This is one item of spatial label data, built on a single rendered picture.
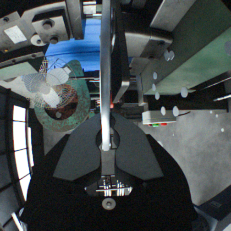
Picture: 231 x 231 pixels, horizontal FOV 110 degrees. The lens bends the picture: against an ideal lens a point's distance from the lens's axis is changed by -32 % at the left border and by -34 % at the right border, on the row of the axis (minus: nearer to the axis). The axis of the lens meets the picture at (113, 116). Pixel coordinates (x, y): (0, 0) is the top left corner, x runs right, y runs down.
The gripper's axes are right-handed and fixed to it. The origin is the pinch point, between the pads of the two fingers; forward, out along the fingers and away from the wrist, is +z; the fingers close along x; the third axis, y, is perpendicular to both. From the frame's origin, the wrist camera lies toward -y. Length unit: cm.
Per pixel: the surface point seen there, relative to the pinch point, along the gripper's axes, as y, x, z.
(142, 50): -6.4, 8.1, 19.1
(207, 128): 39, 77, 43
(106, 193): 235, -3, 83
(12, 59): -6.9, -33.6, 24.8
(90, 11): -18.7, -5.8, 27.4
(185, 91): -0.1, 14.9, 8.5
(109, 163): 578, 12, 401
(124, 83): -1.6, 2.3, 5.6
